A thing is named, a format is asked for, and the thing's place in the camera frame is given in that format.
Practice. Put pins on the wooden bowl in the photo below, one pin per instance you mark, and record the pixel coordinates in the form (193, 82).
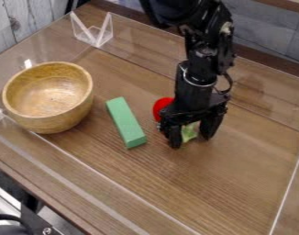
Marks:
(48, 98)

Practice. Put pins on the green rectangular block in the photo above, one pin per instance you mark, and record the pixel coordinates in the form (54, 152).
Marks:
(125, 122)

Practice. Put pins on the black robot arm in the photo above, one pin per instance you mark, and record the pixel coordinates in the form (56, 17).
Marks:
(204, 23)

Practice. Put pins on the black metal table frame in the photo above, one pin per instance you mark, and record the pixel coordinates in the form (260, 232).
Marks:
(18, 209)

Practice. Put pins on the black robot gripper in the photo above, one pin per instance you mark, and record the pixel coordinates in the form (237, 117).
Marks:
(197, 102)

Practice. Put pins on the red plush fruit green leaf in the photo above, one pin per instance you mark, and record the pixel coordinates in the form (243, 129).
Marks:
(188, 130)

